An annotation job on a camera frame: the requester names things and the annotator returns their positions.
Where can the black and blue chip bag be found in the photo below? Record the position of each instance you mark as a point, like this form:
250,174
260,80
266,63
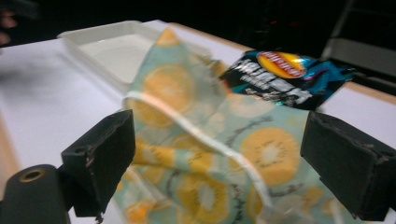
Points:
280,77

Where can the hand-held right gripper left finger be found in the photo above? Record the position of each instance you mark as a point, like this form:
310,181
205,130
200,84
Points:
102,161

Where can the grey metal stand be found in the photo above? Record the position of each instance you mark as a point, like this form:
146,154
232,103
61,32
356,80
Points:
361,46

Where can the fruit-print snack bag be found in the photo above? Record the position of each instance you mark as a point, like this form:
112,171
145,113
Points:
199,140

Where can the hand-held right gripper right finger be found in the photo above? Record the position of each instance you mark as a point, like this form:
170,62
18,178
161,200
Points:
345,168

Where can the white plastic tray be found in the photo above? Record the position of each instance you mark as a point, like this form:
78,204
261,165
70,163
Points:
115,53

